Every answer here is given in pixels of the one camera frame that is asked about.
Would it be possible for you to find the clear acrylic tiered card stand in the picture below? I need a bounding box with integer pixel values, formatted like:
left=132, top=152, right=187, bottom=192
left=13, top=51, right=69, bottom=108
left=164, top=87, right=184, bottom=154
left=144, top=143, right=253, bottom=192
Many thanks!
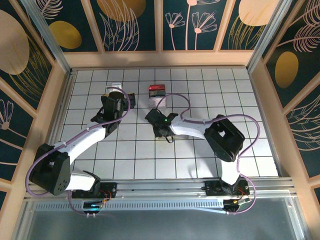
left=147, top=84, right=168, bottom=111

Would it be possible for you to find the white VIP card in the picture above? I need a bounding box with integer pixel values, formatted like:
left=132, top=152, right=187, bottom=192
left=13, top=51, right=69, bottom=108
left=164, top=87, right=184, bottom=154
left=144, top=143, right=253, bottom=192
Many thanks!
left=149, top=96, right=168, bottom=110

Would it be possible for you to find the black connector module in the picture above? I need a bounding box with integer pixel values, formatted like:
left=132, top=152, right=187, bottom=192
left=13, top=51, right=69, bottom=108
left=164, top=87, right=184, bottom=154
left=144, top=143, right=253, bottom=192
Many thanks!
left=82, top=199, right=106, bottom=216
left=223, top=198, right=251, bottom=216

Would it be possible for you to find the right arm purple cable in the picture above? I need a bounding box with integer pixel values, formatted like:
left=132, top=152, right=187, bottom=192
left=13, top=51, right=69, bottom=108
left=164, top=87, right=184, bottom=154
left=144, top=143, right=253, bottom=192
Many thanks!
left=154, top=93, right=262, bottom=216

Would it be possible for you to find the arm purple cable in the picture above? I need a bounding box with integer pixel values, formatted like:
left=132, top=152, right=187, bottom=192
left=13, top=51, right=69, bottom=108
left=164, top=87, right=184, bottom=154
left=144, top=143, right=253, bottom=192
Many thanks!
left=154, top=93, right=262, bottom=216
left=26, top=92, right=132, bottom=217

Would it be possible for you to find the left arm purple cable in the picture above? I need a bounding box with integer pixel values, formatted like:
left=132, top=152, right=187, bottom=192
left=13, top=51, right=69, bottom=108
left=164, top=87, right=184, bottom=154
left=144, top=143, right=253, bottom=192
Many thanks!
left=26, top=92, right=132, bottom=217

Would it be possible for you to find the aluminium side rail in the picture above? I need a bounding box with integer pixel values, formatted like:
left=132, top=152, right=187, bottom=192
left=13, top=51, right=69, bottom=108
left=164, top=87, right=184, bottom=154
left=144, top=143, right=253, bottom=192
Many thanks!
left=39, top=69, right=77, bottom=181

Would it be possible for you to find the aluminium front rail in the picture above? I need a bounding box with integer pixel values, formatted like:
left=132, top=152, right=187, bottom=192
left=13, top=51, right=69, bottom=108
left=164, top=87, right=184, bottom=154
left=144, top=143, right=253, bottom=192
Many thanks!
left=24, top=177, right=296, bottom=201

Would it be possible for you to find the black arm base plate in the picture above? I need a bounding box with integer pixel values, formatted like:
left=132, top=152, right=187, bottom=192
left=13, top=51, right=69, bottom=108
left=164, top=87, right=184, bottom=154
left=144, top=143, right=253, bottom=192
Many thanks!
left=71, top=181, right=118, bottom=200
left=204, top=180, right=251, bottom=198

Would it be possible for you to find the grey slotted cable duct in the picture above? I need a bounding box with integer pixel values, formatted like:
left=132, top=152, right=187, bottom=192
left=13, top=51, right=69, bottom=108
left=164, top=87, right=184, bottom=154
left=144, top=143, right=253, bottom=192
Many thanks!
left=34, top=201, right=226, bottom=211

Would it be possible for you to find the aluminium corner post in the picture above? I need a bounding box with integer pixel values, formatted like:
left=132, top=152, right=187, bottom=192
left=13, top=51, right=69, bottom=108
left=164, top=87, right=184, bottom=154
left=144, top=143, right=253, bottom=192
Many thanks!
left=19, top=0, right=74, bottom=75
left=245, top=0, right=288, bottom=73

